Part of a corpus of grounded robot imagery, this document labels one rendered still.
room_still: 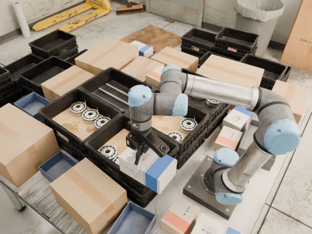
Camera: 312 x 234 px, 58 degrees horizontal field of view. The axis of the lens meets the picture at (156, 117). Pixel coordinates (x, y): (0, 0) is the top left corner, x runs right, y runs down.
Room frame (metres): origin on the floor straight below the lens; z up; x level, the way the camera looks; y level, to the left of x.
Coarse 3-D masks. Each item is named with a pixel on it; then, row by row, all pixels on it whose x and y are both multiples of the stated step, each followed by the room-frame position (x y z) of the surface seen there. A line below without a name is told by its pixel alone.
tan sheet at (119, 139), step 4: (120, 132) 1.14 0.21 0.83; (124, 132) 1.14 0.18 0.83; (128, 132) 1.14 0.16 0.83; (116, 136) 1.11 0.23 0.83; (120, 136) 1.11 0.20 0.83; (124, 136) 1.11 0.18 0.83; (112, 140) 1.08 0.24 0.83; (116, 140) 1.08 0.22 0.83; (120, 140) 1.08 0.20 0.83; (124, 140) 1.08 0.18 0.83; (104, 144) 1.05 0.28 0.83; (108, 144) 1.05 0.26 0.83; (112, 144) 1.05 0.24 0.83; (116, 144) 1.05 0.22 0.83; (120, 144) 1.05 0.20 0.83; (124, 144) 1.05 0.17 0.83; (120, 148) 1.02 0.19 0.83; (124, 148) 1.02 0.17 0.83; (120, 152) 0.99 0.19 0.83
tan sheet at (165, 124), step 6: (156, 120) 1.24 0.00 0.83; (162, 120) 1.24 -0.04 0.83; (168, 120) 1.24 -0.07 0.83; (174, 120) 1.24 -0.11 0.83; (180, 120) 1.24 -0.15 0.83; (156, 126) 1.19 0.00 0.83; (162, 126) 1.19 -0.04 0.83; (168, 126) 1.19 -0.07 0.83; (174, 126) 1.19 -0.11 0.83; (162, 132) 1.14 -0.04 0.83; (168, 132) 1.14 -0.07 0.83; (180, 132) 1.14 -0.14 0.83
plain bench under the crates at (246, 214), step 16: (304, 112) 1.46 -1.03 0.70; (208, 144) 1.17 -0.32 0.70; (192, 160) 1.04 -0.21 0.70; (0, 176) 0.93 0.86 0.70; (32, 176) 0.93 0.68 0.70; (176, 176) 0.93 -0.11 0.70; (256, 176) 0.93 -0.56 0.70; (272, 176) 0.93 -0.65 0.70; (16, 192) 0.83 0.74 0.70; (32, 192) 0.83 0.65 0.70; (48, 192) 0.83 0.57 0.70; (176, 192) 0.83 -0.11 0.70; (256, 192) 0.83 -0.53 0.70; (32, 208) 0.75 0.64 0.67; (48, 208) 0.73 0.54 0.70; (144, 208) 0.73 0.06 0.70; (160, 208) 0.73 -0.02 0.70; (240, 208) 0.73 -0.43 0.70; (256, 208) 0.73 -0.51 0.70; (64, 224) 0.65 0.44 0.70; (112, 224) 0.65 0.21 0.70; (160, 224) 0.65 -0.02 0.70; (240, 224) 0.65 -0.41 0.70
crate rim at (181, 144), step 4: (152, 92) 1.39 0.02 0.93; (188, 104) 1.27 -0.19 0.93; (196, 108) 1.24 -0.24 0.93; (124, 112) 1.21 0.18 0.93; (204, 112) 1.20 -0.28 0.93; (208, 116) 1.17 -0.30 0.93; (204, 120) 1.14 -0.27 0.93; (200, 124) 1.11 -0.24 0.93; (152, 128) 1.08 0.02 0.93; (196, 128) 1.08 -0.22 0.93; (160, 132) 1.05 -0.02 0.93; (192, 132) 1.05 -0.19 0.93; (168, 136) 1.02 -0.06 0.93; (188, 136) 1.02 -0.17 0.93; (172, 140) 0.99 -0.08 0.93; (184, 140) 0.99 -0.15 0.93; (180, 144) 0.96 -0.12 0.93
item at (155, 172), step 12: (120, 156) 0.72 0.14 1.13; (144, 156) 0.72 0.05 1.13; (156, 156) 0.72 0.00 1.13; (168, 156) 0.72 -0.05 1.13; (120, 168) 0.71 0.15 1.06; (132, 168) 0.68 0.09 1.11; (144, 168) 0.66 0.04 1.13; (156, 168) 0.66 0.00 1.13; (168, 168) 0.66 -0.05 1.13; (144, 180) 0.64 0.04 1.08; (156, 180) 0.61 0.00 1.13; (168, 180) 0.65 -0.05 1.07; (156, 192) 0.61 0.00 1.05
